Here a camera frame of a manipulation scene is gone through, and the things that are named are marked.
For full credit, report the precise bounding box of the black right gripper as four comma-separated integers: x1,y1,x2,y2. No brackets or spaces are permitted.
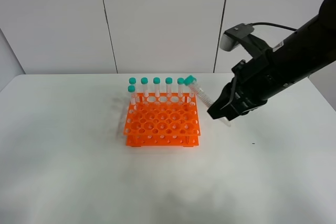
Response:
207,52,282,121

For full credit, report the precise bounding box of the teal-capped test tube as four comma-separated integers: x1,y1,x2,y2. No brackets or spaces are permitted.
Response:
184,74,232,127

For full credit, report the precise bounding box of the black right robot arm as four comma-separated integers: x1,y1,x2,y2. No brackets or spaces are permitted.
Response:
207,0,335,121

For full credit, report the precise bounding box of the orange test tube rack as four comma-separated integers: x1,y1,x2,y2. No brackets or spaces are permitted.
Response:
123,92,201,147

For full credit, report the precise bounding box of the second row teal-capped tube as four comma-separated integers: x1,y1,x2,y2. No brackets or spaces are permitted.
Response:
128,85,137,105

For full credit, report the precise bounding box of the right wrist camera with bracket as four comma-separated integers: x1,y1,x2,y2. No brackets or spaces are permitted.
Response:
219,23,271,58

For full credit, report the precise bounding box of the right camera black cable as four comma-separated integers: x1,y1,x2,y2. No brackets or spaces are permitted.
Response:
249,22,299,32

